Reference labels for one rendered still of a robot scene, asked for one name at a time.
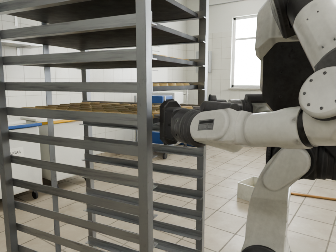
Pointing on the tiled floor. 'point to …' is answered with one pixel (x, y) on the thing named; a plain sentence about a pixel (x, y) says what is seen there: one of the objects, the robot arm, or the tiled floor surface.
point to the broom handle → (313, 196)
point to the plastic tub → (246, 188)
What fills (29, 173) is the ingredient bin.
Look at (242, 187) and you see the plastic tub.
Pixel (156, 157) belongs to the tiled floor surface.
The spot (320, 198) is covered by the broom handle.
